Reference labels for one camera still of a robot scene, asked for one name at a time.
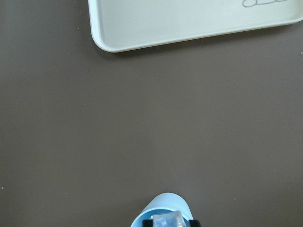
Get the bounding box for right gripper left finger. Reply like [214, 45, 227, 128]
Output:
[142, 219, 153, 227]

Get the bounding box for light blue plastic cup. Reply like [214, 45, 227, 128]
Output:
[131, 192, 194, 227]

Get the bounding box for cream rabbit tray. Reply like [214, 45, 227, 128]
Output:
[88, 0, 303, 52]

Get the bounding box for clear ice cube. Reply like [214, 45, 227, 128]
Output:
[152, 211, 186, 227]

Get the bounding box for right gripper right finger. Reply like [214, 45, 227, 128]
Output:
[188, 219, 200, 227]

